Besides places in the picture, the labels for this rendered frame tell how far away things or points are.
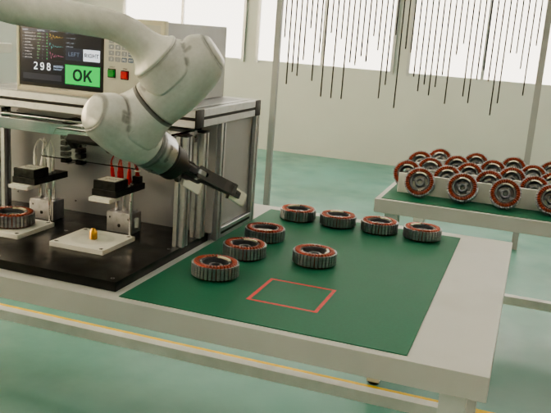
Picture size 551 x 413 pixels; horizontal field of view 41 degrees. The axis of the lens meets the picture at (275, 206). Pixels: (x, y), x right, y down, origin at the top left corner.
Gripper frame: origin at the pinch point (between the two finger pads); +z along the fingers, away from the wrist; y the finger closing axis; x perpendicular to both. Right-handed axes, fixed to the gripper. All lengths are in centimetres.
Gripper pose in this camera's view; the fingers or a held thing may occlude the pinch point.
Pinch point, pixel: (219, 192)
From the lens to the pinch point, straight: 169.6
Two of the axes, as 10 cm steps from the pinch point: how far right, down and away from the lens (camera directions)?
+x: 3.7, -9.1, 1.8
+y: 7.8, 2.0, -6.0
